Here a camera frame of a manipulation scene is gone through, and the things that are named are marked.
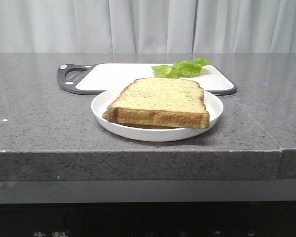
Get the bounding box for white round plate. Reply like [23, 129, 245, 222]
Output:
[91, 89, 223, 142]

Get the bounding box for black appliance control panel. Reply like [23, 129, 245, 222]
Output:
[0, 202, 296, 237]

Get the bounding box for white curtain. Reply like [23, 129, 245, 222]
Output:
[0, 0, 296, 54]

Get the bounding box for green lettuce leaf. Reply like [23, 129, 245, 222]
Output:
[151, 58, 211, 79]

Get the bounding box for white cutting board grey rim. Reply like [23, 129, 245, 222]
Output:
[57, 63, 237, 95]

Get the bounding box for bread slice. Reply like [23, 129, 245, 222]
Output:
[103, 78, 210, 129]
[102, 108, 183, 129]

